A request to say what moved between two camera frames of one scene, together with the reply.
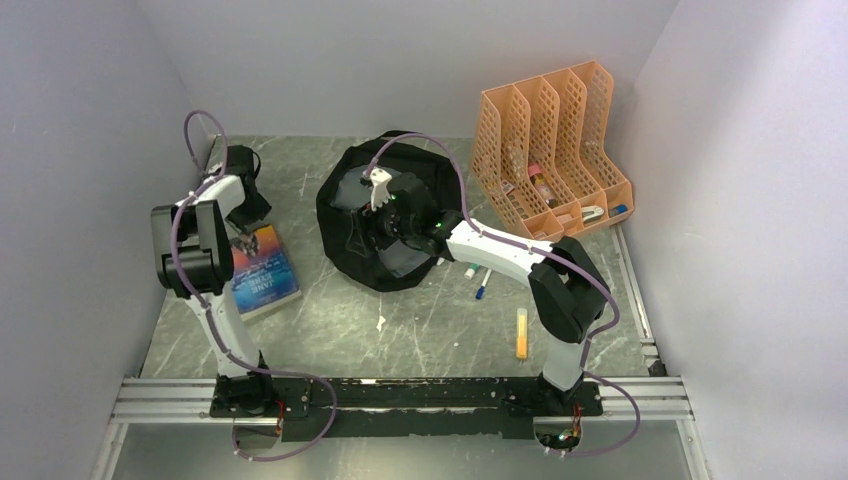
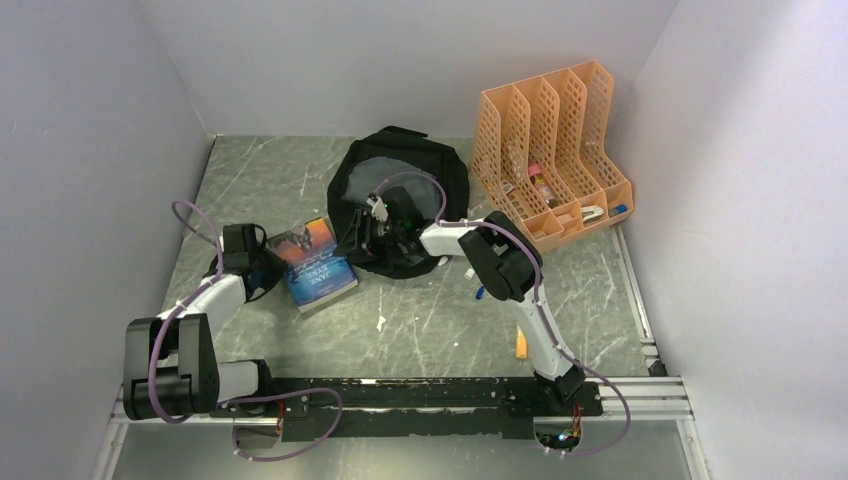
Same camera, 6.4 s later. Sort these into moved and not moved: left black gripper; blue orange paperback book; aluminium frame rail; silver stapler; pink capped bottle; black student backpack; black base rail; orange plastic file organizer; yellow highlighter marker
Moved: black student backpack; blue orange paperback book; left black gripper
Not moved: aluminium frame rail; orange plastic file organizer; silver stapler; pink capped bottle; black base rail; yellow highlighter marker
